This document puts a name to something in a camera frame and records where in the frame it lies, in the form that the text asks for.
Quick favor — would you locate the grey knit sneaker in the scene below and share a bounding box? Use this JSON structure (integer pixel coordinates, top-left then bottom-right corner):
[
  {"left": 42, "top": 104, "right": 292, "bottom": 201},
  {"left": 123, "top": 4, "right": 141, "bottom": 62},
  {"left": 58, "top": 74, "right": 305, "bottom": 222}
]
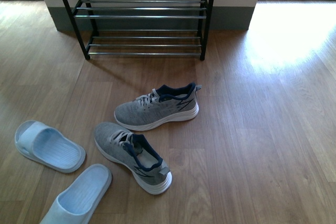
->
[
  {"left": 114, "top": 82, "right": 202, "bottom": 131},
  {"left": 94, "top": 122, "right": 172, "bottom": 195}
]

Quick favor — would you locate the light blue slide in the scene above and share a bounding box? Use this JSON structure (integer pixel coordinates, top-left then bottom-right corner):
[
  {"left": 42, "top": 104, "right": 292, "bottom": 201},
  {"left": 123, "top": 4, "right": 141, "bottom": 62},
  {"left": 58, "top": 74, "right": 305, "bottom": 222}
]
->
[
  {"left": 41, "top": 164, "right": 112, "bottom": 223},
  {"left": 14, "top": 120, "right": 86, "bottom": 173}
]

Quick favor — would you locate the black metal shoe rack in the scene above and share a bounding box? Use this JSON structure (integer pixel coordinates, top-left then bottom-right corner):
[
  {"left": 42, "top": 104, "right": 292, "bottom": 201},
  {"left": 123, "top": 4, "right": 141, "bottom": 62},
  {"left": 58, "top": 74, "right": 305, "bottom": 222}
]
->
[{"left": 62, "top": 0, "right": 214, "bottom": 60}]

